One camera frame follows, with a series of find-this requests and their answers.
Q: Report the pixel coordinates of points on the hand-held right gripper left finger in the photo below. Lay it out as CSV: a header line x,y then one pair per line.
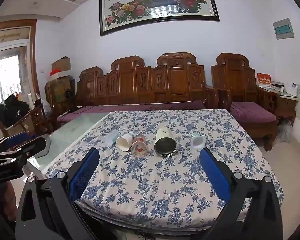
x,y
86,172

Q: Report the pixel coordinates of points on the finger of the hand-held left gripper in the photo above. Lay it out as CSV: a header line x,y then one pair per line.
x,y
37,145
17,138

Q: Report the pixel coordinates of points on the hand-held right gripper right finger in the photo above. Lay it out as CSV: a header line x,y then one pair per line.
x,y
213,175

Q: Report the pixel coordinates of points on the small white green cup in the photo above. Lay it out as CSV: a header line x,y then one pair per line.
x,y
198,140

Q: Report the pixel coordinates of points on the light blue plastic cup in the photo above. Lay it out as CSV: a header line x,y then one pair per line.
x,y
112,137

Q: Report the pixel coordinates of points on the white paper cup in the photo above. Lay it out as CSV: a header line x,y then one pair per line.
x,y
123,143

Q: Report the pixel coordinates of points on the cream steel thermos cup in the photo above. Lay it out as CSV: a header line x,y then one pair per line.
x,y
165,143

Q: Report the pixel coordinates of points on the clear glass cup floral print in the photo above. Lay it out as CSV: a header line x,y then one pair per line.
x,y
139,148

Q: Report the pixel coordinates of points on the wooden chair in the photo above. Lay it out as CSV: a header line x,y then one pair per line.
x,y
32,120

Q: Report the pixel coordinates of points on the black bag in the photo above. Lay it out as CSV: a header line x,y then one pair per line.
x,y
12,110

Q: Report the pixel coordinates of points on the glass top coffee table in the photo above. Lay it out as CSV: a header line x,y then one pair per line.
x,y
72,135

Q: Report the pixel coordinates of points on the white plastic bag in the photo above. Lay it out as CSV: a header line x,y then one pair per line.
x,y
43,107

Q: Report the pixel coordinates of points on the blue floral tablecloth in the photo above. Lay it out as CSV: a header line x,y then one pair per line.
x,y
165,182

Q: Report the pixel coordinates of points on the black desk fan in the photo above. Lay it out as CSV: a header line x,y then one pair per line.
x,y
68,94

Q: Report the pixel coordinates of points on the large printed cardboard box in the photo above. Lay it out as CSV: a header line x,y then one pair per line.
x,y
60,87

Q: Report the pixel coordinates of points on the window with metal grille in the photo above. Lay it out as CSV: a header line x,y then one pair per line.
x,y
7,77

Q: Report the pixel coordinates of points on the square purple seat cushion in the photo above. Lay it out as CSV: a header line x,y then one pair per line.
x,y
252,111

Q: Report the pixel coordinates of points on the red cloth bundle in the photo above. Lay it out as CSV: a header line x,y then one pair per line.
x,y
54,72

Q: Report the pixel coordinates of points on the long purple sofa cushion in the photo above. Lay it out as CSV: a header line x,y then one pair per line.
x,y
130,108

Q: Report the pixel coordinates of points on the clear plastic bag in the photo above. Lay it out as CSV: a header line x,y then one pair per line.
x,y
285,130

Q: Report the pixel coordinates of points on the brown cardboard box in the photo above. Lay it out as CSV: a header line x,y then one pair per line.
x,y
62,63

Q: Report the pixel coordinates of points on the carved wooden armchair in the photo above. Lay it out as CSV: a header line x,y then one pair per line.
x,y
237,80

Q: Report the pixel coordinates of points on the wooden side table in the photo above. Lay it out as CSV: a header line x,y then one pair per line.
x,y
287,105

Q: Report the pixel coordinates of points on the red desk calendar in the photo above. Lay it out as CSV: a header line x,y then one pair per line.
x,y
263,80

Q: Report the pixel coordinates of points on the carved wooden sofa bench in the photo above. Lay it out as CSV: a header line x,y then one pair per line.
x,y
145,80

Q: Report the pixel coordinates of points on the white box device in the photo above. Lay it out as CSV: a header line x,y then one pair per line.
x,y
293,88

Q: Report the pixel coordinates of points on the framed peacock flower painting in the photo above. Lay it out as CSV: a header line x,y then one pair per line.
x,y
155,2

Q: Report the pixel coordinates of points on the grey wall electrical panel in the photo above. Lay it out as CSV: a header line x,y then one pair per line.
x,y
283,28

